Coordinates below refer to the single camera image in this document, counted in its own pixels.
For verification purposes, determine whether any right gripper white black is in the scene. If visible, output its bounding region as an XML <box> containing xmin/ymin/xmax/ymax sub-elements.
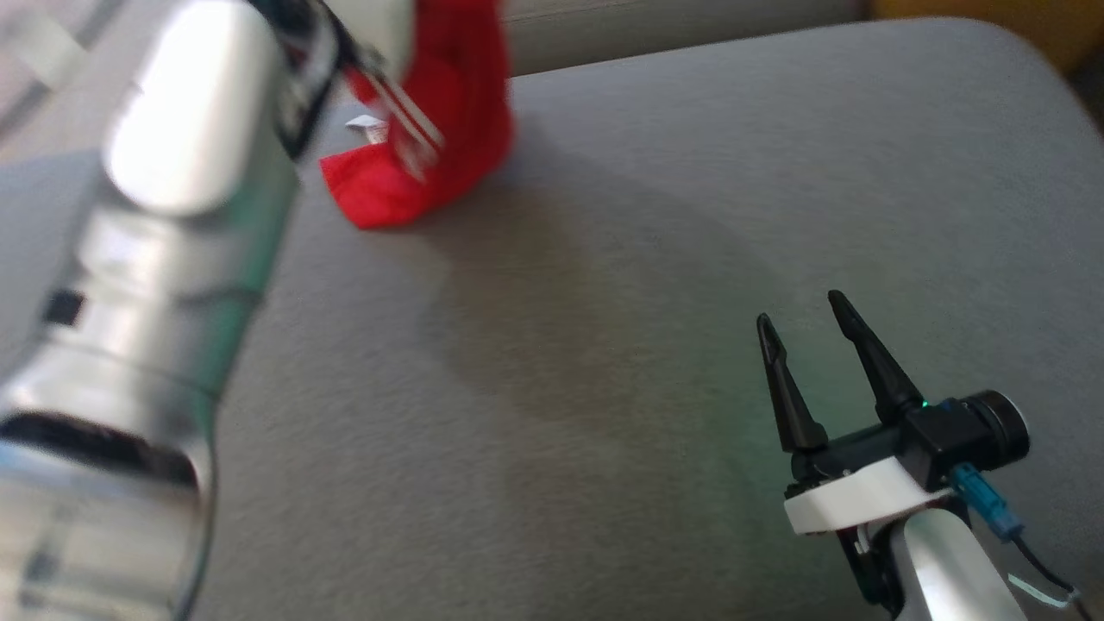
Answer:
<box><xmin>756</xmin><ymin>289</ymin><xmax>951</xmax><ymax>611</ymax></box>

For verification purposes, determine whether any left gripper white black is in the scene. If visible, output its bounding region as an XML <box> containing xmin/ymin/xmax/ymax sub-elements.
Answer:
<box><xmin>250</xmin><ymin>0</ymin><xmax>417</xmax><ymax>163</ymax></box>

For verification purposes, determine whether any red white striped t-shirt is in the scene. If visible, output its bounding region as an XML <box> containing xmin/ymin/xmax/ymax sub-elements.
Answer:
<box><xmin>319</xmin><ymin>0</ymin><xmax>516</xmax><ymax>230</ymax></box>

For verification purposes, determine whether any grey fabric sofa seat cushion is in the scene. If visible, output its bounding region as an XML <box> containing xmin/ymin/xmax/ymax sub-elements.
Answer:
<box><xmin>0</xmin><ymin>17</ymin><xmax>1104</xmax><ymax>621</ymax></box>

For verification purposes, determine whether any grey neighbouring sofa cushion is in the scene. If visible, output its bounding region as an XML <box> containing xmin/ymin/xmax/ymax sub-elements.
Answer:
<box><xmin>503</xmin><ymin>0</ymin><xmax>865</xmax><ymax>78</ymax></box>

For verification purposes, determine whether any mustard yellow furniture piece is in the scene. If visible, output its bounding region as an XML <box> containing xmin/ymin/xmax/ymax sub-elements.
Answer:
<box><xmin>869</xmin><ymin>0</ymin><xmax>1104</xmax><ymax>77</ymax></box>

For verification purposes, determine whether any black cable with blue plug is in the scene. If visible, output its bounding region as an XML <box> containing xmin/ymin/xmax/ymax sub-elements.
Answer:
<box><xmin>949</xmin><ymin>462</ymin><xmax>1101</xmax><ymax>621</ymax></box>

